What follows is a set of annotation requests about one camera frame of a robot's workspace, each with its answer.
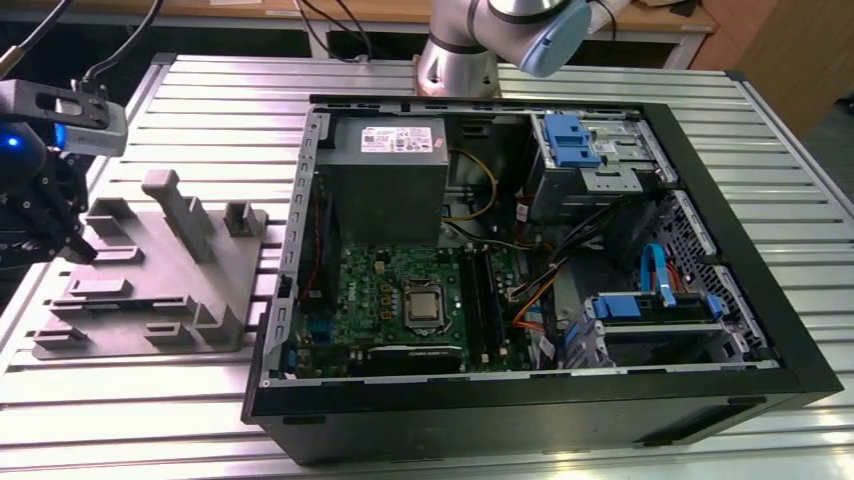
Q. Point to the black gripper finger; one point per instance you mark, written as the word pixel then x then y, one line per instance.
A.
pixel 56 210

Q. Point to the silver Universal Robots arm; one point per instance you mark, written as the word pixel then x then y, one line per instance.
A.
pixel 460 50

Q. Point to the grey parts rack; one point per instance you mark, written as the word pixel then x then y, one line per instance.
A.
pixel 167 260

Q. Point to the wooden desk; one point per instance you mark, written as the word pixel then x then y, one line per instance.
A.
pixel 200 7

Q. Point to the blue expansion slot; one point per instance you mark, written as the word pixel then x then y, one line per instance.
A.
pixel 321 330

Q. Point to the grey power supply unit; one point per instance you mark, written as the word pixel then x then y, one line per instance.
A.
pixel 387 200

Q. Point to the green motherboard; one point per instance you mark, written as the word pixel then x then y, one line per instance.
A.
pixel 373 300

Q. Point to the CPU socket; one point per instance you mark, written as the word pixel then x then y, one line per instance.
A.
pixel 403 325

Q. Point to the silver CPU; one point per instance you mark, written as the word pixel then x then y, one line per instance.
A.
pixel 424 306

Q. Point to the black graphics card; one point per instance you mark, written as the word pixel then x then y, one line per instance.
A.
pixel 413 357

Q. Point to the black PC case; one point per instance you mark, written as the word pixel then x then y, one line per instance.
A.
pixel 467 425

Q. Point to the blue drive carrier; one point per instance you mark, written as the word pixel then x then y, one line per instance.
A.
pixel 567 145

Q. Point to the silver drive cage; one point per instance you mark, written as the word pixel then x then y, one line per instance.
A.
pixel 600 190

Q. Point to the hard disk in blue carrier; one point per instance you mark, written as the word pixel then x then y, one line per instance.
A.
pixel 616 307

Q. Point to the silver disk bay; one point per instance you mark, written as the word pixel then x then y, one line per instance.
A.
pixel 727 345

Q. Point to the wooden cabinet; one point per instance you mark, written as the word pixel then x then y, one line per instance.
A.
pixel 787 50

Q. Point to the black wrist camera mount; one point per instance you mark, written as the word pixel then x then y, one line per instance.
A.
pixel 20 95

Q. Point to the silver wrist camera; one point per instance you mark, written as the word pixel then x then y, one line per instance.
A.
pixel 93 139

